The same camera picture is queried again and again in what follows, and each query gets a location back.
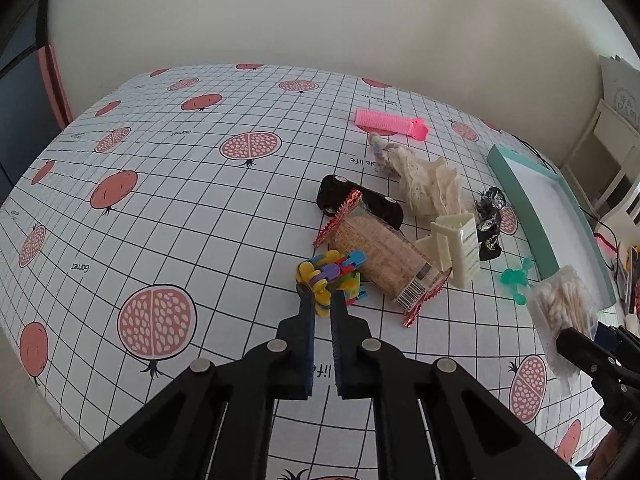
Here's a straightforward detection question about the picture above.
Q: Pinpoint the cotton swabs bag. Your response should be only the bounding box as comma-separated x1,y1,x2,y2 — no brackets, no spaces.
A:
526,266,598,396

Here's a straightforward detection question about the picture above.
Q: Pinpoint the colourful plastic flower toy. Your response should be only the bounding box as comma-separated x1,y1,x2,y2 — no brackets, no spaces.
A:
295,249,368,318

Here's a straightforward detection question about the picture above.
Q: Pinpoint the wafer biscuit packet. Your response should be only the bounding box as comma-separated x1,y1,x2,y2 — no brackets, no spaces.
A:
314,196,451,327

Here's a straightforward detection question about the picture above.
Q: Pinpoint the cream plastic hair claw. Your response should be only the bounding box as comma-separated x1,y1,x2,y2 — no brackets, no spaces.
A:
413,214,480,289

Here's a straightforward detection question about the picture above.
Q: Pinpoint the black gold action figure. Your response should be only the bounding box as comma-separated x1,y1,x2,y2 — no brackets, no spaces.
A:
476,186,506,261

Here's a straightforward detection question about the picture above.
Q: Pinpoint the cream lace scrunchie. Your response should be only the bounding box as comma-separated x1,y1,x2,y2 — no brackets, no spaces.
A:
387,144,473,219

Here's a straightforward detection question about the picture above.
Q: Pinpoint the pastel twisted hair tie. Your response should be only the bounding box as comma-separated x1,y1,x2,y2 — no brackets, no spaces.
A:
368,131,402,178

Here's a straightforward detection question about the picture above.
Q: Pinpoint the pink hair comb clip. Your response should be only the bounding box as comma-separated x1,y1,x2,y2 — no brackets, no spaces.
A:
355,108,428,141

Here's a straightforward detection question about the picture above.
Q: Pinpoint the teal shallow box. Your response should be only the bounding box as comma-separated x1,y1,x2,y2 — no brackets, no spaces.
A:
487,145,617,310

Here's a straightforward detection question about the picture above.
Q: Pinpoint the pomegranate grid bed sheet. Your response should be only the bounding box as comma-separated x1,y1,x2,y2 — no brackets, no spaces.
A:
0,63,626,480

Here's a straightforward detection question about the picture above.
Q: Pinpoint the black cable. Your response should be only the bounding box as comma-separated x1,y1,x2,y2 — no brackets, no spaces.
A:
508,131,624,261

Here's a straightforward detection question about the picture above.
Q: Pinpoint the white bed frame shelf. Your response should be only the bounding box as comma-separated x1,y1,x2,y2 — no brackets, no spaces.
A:
560,54,640,233

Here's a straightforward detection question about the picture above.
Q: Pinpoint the pink bed frame edge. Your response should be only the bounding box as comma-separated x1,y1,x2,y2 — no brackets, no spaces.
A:
37,44,74,130

